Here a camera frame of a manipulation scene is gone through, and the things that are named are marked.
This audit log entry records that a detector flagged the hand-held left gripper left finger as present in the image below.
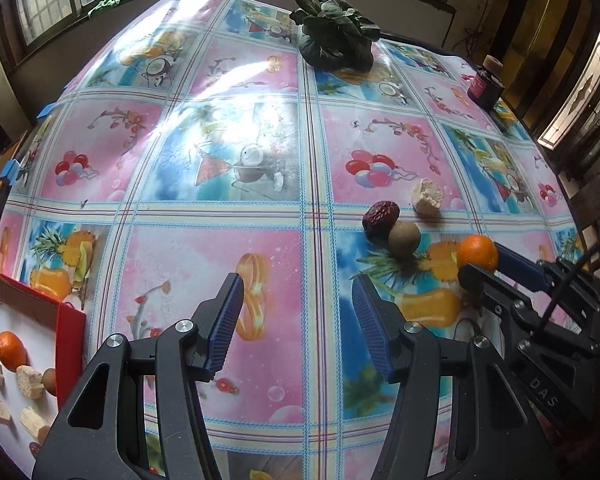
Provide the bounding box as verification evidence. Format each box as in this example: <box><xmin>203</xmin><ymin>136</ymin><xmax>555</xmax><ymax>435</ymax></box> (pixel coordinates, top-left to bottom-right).
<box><xmin>30</xmin><ymin>271</ymin><xmax>246</xmax><ymax>480</ymax></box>

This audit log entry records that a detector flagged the glass panel door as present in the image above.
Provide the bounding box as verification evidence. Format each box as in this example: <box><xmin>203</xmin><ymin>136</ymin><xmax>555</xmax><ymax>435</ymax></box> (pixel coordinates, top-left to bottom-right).
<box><xmin>537</xmin><ymin>30</ymin><xmax>600</xmax><ymax>148</ymax></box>

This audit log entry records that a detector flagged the printed plastic tablecloth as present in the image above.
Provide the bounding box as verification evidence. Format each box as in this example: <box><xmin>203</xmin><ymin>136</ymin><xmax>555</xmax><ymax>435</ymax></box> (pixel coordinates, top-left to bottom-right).
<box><xmin>0</xmin><ymin>0</ymin><xmax>581</xmax><ymax>480</ymax></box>

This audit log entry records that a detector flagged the orange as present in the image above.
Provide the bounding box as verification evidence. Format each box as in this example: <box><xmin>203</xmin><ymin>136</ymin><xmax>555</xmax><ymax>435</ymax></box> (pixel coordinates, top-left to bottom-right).
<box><xmin>456</xmin><ymin>234</ymin><xmax>499</xmax><ymax>273</ymax></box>
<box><xmin>0</xmin><ymin>331</ymin><xmax>28</xmax><ymax>372</ymax></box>

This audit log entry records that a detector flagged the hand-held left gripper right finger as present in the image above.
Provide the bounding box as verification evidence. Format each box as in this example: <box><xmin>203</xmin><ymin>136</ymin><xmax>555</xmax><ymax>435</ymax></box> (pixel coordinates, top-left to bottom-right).
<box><xmin>351</xmin><ymin>274</ymin><xmax>556</xmax><ymax>480</ymax></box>

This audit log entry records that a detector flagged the red box with white inside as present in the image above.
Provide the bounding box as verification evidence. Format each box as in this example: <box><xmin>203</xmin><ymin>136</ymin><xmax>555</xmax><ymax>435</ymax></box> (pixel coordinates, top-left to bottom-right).
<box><xmin>0</xmin><ymin>262</ymin><xmax>87</xmax><ymax>466</ymax></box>

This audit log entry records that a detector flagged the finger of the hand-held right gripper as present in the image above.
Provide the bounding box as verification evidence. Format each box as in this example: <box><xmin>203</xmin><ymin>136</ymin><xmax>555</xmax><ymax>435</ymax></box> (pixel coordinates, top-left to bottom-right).
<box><xmin>457</xmin><ymin>264</ymin><xmax>600</xmax><ymax>357</ymax></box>
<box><xmin>492</xmin><ymin>241</ymin><xmax>600</xmax><ymax>313</ymax></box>

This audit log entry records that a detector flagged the dark green leafy vegetable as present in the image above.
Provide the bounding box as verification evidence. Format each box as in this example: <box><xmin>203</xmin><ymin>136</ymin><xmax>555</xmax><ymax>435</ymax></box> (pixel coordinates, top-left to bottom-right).
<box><xmin>289</xmin><ymin>0</ymin><xmax>381</xmax><ymax>72</ymax></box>

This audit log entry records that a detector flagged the dark jar with cork lid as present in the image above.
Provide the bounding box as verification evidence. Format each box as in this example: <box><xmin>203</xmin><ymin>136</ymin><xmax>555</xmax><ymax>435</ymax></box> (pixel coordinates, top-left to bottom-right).
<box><xmin>467</xmin><ymin>55</ymin><xmax>503</xmax><ymax>111</ymax></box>

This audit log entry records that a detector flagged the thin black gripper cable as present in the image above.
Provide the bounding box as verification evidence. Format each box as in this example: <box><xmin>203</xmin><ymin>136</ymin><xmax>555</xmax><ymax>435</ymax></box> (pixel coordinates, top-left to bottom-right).
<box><xmin>545</xmin><ymin>244</ymin><xmax>598</xmax><ymax>321</ymax></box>

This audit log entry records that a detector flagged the green cloth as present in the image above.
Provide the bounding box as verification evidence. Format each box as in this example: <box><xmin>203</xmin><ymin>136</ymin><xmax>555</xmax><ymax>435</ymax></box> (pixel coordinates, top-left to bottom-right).
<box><xmin>87</xmin><ymin>0</ymin><xmax>131</xmax><ymax>16</ymax></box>

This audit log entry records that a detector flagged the round pale yam piece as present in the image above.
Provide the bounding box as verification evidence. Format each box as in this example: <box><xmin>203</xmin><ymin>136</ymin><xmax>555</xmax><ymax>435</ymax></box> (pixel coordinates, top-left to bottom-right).
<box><xmin>411</xmin><ymin>178</ymin><xmax>446</xmax><ymax>213</ymax></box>

